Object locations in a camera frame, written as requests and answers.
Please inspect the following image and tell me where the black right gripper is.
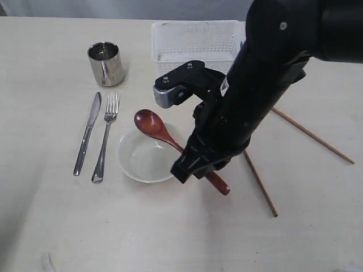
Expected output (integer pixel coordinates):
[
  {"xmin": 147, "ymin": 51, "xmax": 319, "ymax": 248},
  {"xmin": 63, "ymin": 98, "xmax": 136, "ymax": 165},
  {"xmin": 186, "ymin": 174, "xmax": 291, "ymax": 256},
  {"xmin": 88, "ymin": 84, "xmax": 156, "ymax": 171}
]
[{"xmin": 170, "ymin": 96, "xmax": 255, "ymax": 184}]

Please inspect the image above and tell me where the white patterned ceramic bowl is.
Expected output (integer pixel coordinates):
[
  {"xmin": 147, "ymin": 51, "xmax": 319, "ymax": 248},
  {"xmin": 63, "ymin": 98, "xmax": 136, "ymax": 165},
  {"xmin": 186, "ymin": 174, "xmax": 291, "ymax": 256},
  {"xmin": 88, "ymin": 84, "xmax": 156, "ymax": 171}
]
[{"xmin": 116, "ymin": 126, "xmax": 179, "ymax": 184}]

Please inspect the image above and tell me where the dark red wooden spoon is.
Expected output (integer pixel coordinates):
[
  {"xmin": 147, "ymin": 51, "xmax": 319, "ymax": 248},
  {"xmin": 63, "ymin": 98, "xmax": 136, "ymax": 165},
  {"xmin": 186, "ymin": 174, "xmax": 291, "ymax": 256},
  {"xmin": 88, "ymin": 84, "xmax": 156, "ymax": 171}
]
[{"xmin": 134, "ymin": 109, "xmax": 230, "ymax": 196}]

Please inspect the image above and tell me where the wooden chopstick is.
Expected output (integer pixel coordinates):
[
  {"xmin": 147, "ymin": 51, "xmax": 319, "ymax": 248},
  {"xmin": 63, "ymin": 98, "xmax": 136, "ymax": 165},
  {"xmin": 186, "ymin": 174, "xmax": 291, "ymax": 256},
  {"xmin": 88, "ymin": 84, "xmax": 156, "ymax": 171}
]
[
  {"xmin": 243, "ymin": 150, "xmax": 278, "ymax": 218},
  {"xmin": 272, "ymin": 107, "xmax": 355, "ymax": 164}
]

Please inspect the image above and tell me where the silver fork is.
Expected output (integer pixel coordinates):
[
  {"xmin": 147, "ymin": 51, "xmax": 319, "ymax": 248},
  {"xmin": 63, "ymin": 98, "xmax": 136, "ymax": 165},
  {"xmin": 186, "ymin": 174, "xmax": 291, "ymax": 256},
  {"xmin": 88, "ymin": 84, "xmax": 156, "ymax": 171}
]
[{"xmin": 91, "ymin": 93, "xmax": 119, "ymax": 184}]

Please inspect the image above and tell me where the silver table knife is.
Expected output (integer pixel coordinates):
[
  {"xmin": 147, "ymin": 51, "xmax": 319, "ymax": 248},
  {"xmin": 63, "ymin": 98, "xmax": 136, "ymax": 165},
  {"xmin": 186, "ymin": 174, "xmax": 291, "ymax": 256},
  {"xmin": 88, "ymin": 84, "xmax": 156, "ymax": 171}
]
[{"xmin": 73, "ymin": 92, "xmax": 102, "ymax": 176}]

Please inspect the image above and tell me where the shiny metal cup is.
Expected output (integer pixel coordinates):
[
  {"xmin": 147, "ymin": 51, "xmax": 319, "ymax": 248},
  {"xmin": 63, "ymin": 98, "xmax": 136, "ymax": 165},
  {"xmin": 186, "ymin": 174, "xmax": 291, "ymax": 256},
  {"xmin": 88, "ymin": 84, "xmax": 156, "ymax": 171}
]
[{"xmin": 87, "ymin": 41, "xmax": 124, "ymax": 87}]

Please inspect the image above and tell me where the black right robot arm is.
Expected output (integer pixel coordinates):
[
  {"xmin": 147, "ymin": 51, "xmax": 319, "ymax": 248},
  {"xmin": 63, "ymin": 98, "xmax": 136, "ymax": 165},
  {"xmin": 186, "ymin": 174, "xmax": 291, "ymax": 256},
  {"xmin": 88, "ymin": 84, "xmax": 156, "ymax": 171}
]
[{"xmin": 171, "ymin": 1, "xmax": 362, "ymax": 182}]

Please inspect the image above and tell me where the white perforated plastic basket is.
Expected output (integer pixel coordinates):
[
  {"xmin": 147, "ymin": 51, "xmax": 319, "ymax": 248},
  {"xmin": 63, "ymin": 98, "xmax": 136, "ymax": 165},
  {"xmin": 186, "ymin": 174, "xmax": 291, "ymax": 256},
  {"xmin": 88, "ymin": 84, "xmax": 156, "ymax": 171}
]
[{"xmin": 151, "ymin": 20, "xmax": 246, "ymax": 76}]

